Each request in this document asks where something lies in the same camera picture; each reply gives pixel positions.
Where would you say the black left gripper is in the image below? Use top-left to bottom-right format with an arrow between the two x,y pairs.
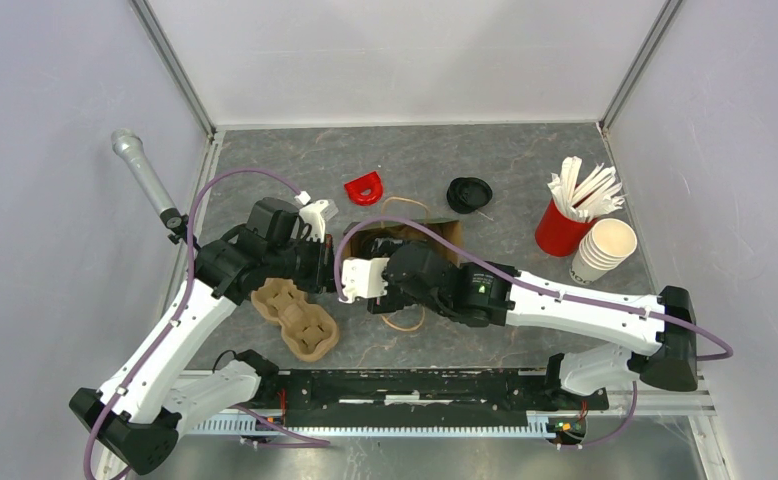
266,232 -> 345,294

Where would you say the green paper bag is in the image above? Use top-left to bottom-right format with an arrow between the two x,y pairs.
339,196 -> 465,333

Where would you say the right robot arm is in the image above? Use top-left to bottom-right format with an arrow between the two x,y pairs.
344,242 -> 698,408

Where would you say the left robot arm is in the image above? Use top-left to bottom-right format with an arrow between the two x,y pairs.
69,196 -> 338,475

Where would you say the brown cardboard cup carrier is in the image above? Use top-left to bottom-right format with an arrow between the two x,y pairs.
250,278 -> 341,363

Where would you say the stack of black lids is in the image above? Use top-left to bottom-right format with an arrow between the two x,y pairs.
446,177 -> 493,214

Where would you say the red plastic cup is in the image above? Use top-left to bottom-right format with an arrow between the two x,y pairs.
534,200 -> 597,257

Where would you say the stack of white paper cups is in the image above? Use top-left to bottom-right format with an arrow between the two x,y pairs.
569,218 -> 638,285

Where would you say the silver microphone on stand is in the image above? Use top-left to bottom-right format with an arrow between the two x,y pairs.
111,128 -> 199,250

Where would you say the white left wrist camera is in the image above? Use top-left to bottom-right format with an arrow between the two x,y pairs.
295,191 -> 339,241

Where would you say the red plastic ring tool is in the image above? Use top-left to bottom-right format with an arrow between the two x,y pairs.
344,171 -> 384,206

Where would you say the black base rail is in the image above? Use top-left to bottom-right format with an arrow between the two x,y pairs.
244,368 -> 609,428

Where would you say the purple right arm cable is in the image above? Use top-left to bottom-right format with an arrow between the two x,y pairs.
333,215 -> 735,448

